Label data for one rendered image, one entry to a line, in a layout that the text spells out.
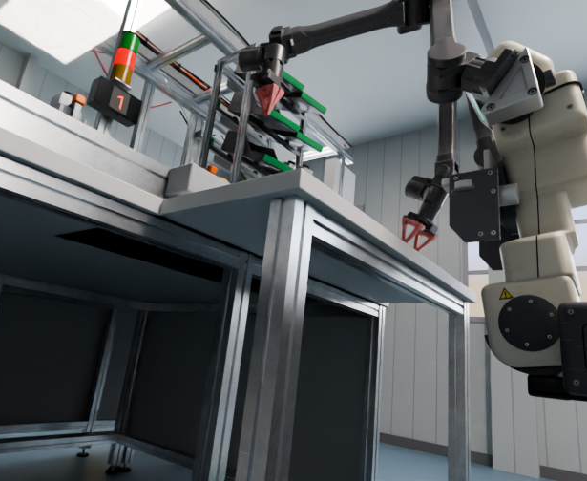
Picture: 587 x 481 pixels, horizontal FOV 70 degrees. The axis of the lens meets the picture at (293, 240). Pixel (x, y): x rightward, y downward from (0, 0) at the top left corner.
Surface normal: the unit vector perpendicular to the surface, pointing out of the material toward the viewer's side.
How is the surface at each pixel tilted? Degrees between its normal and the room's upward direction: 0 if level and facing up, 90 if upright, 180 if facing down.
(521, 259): 90
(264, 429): 90
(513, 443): 90
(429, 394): 90
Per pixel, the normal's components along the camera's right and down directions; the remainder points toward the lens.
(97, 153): 0.81, -0.08
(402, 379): -0.59, -0.29
